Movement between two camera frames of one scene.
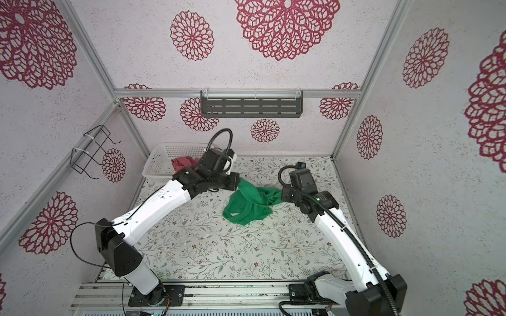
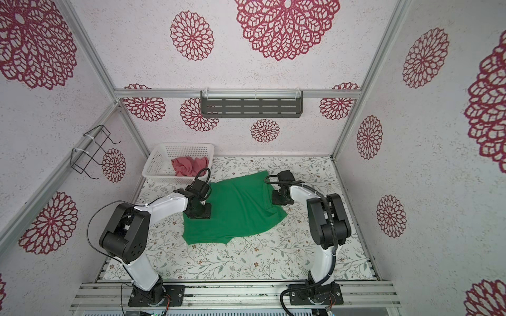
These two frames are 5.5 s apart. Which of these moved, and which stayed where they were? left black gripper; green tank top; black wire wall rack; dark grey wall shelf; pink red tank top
Moved: left black gripper; green tank top
Stayed: dark grey wall shelf; pink red tank top; black wire wall rack
